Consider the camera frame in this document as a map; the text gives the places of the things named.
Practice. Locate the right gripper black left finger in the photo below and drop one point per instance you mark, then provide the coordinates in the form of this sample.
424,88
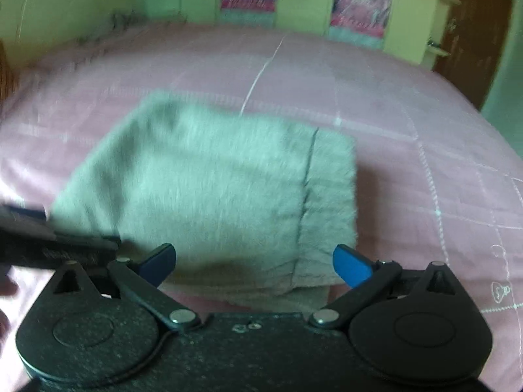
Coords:
96,290

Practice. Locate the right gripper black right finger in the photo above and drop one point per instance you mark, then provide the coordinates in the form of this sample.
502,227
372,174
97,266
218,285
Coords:
370,282

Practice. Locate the grey-green pant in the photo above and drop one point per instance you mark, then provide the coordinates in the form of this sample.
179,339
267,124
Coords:
254,205

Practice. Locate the pink checked bedsheet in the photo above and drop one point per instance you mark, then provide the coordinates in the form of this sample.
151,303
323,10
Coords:
435,180

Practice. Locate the orange striped pillow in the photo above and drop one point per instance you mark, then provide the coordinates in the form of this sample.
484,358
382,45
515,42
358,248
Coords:
9,80

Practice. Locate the cream curved headboard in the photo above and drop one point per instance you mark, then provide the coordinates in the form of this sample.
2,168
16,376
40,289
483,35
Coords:
29,28

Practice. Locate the grey crumpled cloth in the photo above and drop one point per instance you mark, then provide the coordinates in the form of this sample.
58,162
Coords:
122,20

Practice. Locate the right pink calendar poster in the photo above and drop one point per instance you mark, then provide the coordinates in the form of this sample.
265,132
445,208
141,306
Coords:
366,18

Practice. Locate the light green wardrobe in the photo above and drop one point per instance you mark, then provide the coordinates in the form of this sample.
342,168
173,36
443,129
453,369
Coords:
407,33

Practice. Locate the brown wooden door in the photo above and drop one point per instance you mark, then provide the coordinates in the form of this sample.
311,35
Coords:
474,38

